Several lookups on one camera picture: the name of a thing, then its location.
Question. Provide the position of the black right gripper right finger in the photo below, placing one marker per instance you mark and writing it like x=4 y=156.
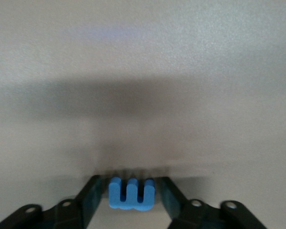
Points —
x=195 y=214

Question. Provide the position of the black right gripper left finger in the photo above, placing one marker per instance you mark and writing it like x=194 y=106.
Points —
x=69 y=214

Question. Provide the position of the blue foam letter m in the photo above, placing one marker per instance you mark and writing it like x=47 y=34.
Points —
x=131 y=205

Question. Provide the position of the brown table cover sheet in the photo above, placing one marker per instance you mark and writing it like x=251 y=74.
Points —
x=143 y=59

